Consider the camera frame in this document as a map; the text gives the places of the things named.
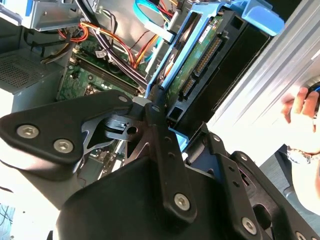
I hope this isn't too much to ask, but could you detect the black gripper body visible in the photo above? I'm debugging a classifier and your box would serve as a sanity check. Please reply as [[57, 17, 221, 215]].
[[47, 156, 251, 240]]

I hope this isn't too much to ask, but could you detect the person's pale hand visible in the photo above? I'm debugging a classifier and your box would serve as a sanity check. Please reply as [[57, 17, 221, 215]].
[[281, 86, 320, 155]]

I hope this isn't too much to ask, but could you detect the round black tool blue ring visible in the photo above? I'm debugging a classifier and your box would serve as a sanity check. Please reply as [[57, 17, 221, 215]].
[[302, 74, 320, 113]]

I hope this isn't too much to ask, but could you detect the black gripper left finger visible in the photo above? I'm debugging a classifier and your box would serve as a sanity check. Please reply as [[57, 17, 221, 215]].
[[0, 84, 198, 224]]

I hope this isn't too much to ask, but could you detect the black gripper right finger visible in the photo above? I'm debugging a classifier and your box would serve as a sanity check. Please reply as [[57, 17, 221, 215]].
[[184, 121, 320, 240]]

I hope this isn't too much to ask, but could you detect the hard disk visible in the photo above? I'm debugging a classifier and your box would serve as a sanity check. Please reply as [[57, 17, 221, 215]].
[[144, 0, 286, 155]]

